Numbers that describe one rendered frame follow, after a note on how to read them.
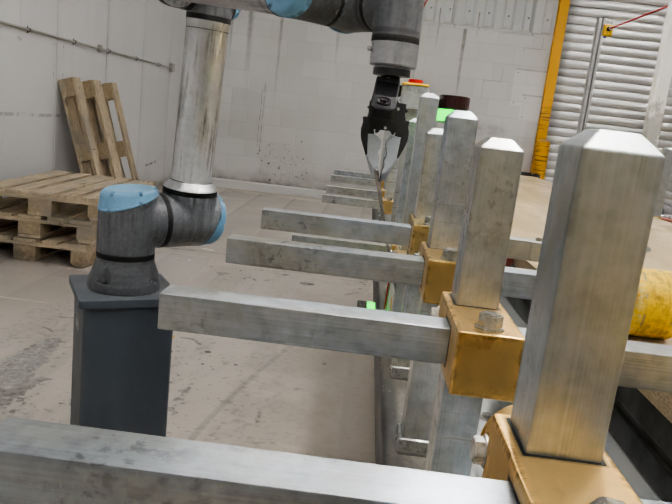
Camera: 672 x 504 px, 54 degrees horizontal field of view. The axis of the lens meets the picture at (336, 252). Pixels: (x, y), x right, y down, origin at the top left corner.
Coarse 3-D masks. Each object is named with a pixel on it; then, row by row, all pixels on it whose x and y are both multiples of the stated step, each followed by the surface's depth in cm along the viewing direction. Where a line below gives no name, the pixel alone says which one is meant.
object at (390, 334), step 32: (192, 288) 54; (160, 320) 52; (192, 320) 52; (224, 320) 52; (256, 320) 52; (288, 320) 52; (320, 320) 52; (352, 320) 51; (384, 320) 51; (416, 320) 52; (352, 352) 52; (384, 352) 52; (416, 352) 52; (640, 352) 51; (640, 384) 51
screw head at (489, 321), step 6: (480, 312) 49; (486, 312) 49; (492, 312) 49; (480, 318) 49; (486, 318) 48; (492, 318) 48; (498, 318) 48; (480, 324) 49; (486, 324) 48; (492, 324) 48; (498, 324) 48; (486, 330) 48; (492, 330) 48; (498, 330) 48
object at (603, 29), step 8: (600, 24) 360; (608, 24) 359; (600, 32) 362; (608, 32) 359; (600, 40) 362; (592, 48) 365; (600, 48) 363; (592, 56) 364; (592, 64) 365; (592, 72) 366; (592, 80) 366; (592, 88) 367; (584, 96) 369; (584, 104) 369; (584, 112) 370; (584, 120) 372; (584, 128) 372
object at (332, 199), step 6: (324, 198) 251; (330, 198) 251; (336, 198) 251; (342, 198) 250; (348, 198) 250; (354, 198) 250; (360, 198) 253; (342, 204) 251; (348, 204) 251; (354, 204) 251; (360, 204) 251; (366, 204) 250; (372, 204) 250; (378, 204) 250
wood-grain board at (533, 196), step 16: (528, 176) 380; (528, 192) 266; (544, 192) 276; (528, 208) 205; (544, 208) 210; (512, 224) 163; (528, 224) 166; (544, 224) 170; (656, 224) 201; (656, 240) 164; (656, 256) 138; (656, 400) 63
